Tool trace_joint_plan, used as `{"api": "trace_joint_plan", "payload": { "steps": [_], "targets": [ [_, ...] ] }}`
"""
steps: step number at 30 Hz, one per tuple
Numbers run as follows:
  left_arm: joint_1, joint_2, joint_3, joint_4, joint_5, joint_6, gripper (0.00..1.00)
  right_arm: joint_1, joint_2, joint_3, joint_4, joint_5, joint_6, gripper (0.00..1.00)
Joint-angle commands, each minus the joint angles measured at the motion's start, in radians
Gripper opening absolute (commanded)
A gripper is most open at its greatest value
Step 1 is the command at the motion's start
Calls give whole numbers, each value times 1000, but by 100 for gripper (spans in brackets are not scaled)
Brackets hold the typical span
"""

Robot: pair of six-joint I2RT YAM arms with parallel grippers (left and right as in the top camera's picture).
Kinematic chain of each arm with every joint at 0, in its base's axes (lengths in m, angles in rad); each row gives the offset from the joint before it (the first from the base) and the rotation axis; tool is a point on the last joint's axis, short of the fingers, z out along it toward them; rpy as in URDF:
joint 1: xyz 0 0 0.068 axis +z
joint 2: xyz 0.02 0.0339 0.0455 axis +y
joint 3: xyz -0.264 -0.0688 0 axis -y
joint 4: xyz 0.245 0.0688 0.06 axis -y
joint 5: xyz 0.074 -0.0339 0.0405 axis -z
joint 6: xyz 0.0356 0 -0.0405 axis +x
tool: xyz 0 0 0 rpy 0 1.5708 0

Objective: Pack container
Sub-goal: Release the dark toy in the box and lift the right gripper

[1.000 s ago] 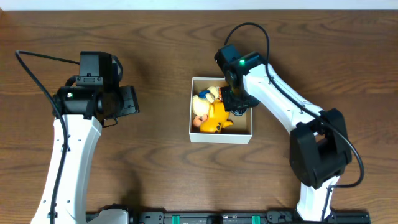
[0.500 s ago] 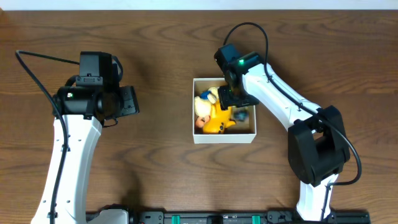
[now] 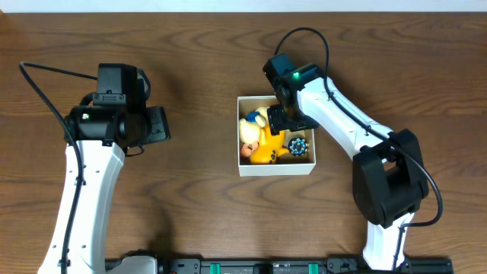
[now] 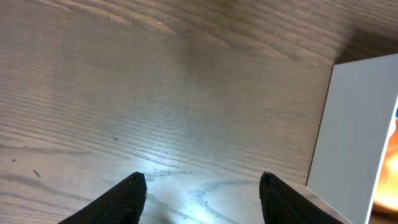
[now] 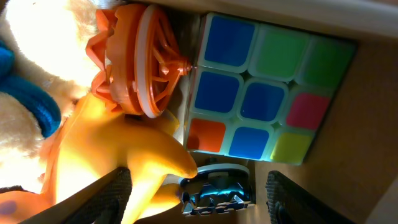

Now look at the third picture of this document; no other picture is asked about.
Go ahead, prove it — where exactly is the black round spinner toy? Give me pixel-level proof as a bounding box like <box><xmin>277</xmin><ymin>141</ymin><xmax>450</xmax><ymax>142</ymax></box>
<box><xmin>287</xmin><ymin>135</ymin><xmax>309</xmax><ymax>156</ymax></box>

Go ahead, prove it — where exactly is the orange yellow rubber toy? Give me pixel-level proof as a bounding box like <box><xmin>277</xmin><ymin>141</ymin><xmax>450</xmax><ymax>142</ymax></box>
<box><xmin>250</xmin><ymin>124</ymin><xmax>290</xmax><ymax>164</ymax></box>

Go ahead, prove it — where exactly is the plush duck toy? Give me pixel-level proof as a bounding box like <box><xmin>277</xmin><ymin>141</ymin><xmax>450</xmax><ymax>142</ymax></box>
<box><xmin>239</xmin><ymin>107</ymin><xmax>269</xmax><ymax>158</ymax></box>

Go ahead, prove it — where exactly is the white cardboard box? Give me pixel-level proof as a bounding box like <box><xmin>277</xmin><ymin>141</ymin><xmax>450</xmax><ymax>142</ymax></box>
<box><xmin>237</xmin><ymin>95</ymin><xmax>316</xmax><ymax>177</ymax></box>

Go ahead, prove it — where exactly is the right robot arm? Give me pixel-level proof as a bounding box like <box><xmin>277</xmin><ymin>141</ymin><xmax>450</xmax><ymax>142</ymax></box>
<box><xmin>263</xmin><ymin>56</ymin><xmax>429</xmax><ymax>270</ymax></box>

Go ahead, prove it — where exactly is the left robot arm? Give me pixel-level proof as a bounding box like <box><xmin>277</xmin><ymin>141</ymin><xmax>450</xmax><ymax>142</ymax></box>
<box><xmin>39</xmin><ymin>104</ymin><xmax>170</xmax><ymax>273</ymax></box>

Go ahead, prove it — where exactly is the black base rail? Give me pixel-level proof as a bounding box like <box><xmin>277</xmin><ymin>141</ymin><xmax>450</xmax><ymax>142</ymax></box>
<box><xmin>104</xmin><ymin>249</ymin><xmax>454</xmax><ymax>274</ymax></box>

